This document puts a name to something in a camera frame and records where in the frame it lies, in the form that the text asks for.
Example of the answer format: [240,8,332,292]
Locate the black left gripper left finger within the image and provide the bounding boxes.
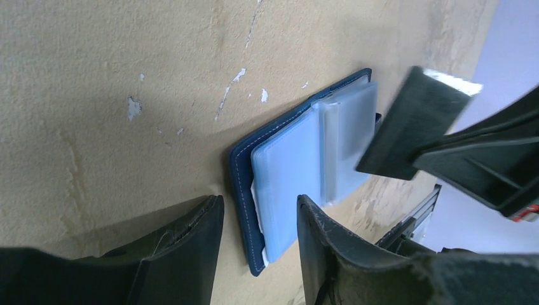
[1,195,224,304]

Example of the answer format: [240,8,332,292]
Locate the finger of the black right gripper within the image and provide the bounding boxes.
[413,88,538,219]

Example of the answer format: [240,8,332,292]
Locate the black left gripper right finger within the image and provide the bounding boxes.
[297,195,538,304]

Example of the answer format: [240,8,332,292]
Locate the blue leather card holder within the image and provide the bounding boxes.
[228,68,381,276]

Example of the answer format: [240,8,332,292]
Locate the aluminium extrusion rail frame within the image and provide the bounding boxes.
[375,184,442,257]

